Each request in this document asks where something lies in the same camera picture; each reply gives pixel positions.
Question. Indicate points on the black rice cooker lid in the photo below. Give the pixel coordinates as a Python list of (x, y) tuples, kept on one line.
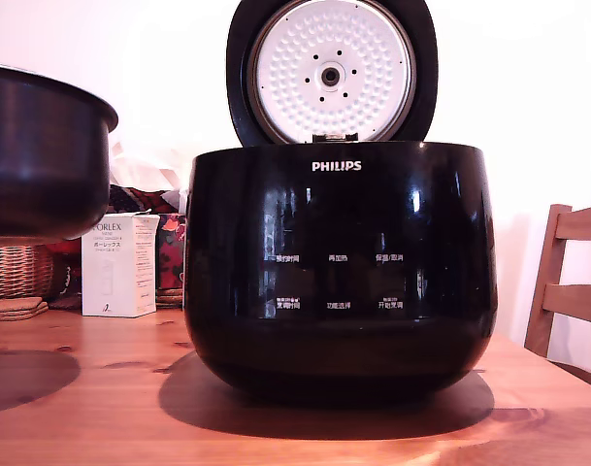
[(295, 82)]

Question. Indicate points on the floral red black tin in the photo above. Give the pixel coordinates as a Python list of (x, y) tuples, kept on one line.
[(171, 252)]

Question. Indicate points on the white Porlex carton box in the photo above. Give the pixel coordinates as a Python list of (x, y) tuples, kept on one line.
[(113, 276)]

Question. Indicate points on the white fabric bag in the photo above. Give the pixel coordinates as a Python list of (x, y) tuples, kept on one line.
[(144, 162)]

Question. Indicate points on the wooden chair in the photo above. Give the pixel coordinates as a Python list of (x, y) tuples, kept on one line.
[(574, 298)]

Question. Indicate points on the red glass bowl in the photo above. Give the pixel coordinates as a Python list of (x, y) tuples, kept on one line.
[(64, 247)]

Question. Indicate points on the black cooking pot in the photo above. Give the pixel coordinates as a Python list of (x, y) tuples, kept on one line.
[(42, 160)]

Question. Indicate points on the black Philips rice cooker body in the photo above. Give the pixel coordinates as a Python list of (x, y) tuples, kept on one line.
[(341, 349)]

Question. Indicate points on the woven wicker basket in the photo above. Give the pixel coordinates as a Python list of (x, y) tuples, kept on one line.
[(16, 272)]

